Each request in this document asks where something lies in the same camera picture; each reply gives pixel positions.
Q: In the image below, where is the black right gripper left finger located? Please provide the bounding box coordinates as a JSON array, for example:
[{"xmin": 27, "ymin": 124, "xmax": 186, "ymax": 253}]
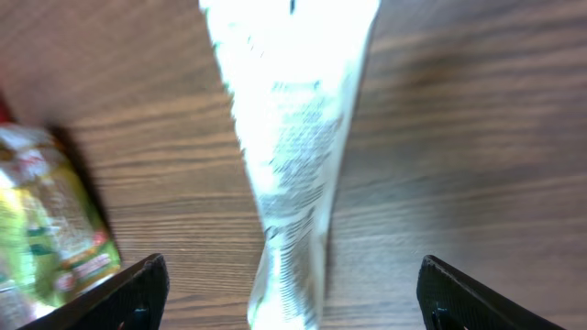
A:
[{"xmin": 19, "ymin": 253, "xmax": 170, "ymax": 330}]

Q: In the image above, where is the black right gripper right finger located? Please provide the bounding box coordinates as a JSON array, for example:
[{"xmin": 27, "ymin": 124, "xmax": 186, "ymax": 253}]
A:
[{"xmin": 416, "ymin": 255, "xmax": 562, "ymax": 330}]

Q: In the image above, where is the green tea packet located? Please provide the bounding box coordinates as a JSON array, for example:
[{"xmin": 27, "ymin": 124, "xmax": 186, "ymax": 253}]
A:
[{"xmin": 1, "ymin": 124, "xmax": 121, "ymax": 329}]

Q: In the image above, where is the white cosmetic tube gold cap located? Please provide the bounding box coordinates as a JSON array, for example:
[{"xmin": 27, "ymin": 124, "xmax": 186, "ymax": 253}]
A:
[{"xmin": 200, "ymin": 0, "xmax": 380, "ymax": 329}]

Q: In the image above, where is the red spaghetti packet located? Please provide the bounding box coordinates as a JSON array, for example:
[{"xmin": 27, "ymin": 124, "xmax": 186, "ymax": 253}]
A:
[{"xmin": 0, "ymin": 95, "xmax": 13, "ymax": 124}]

